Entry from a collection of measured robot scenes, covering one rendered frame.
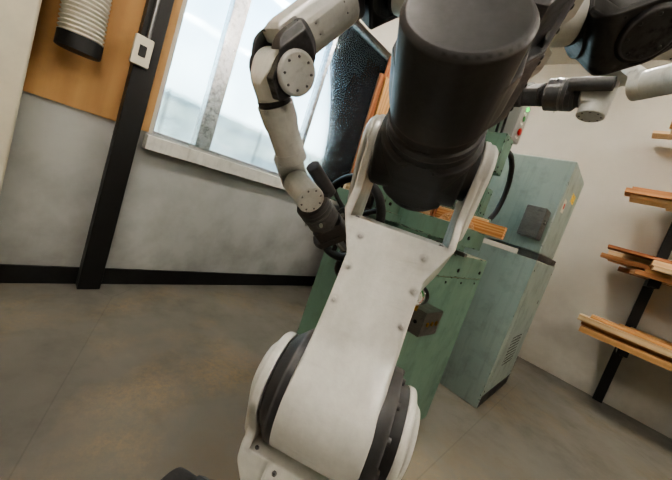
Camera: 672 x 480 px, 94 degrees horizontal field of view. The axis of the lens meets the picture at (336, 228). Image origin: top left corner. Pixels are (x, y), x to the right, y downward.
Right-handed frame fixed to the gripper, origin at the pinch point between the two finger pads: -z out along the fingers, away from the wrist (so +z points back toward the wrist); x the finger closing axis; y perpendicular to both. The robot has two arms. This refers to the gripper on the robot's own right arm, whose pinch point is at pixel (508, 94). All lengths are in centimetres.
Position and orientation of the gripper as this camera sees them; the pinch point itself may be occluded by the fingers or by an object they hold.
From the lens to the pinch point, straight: 120.7
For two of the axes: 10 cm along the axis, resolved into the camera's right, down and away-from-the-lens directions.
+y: 1.3, 8.5, 5.0
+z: 6.7, 3.0, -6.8
